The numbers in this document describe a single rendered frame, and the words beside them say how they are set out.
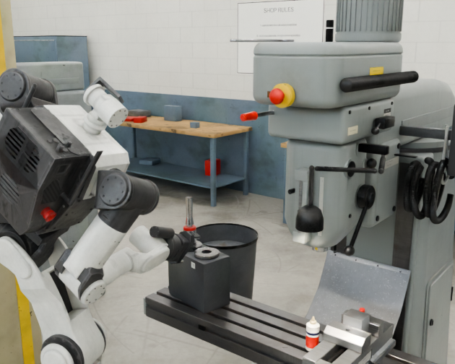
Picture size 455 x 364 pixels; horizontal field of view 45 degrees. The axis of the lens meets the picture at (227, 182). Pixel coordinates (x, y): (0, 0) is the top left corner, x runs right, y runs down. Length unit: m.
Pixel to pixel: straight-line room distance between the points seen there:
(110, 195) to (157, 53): 6.65
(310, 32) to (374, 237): 4.63
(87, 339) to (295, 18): 5.32
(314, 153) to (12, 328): 2.08
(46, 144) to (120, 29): 7.18
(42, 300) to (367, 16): 1.25
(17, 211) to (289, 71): 0.78
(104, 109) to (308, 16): 5.16
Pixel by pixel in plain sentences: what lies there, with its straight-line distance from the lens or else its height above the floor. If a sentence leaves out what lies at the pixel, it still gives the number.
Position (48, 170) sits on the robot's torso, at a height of 1.60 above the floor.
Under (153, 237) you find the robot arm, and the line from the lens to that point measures 1.64.
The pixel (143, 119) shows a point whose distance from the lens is 7.32.
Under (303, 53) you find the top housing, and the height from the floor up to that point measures 1.86.
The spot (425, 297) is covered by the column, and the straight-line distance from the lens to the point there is 2.10.
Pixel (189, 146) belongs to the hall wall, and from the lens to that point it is 7.66.
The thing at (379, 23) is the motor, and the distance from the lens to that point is 1.72.
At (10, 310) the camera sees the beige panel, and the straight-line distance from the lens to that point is 3.09.
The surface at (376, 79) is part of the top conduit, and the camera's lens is 1.47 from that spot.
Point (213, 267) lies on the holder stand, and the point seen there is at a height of 1.13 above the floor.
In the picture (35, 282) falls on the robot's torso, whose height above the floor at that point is 1.23.
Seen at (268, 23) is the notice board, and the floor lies 2.12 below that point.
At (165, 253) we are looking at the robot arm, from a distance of 1.65.
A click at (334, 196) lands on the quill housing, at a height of 1.48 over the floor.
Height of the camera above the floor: 1.88
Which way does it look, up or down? 14 degrees down
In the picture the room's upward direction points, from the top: straight up
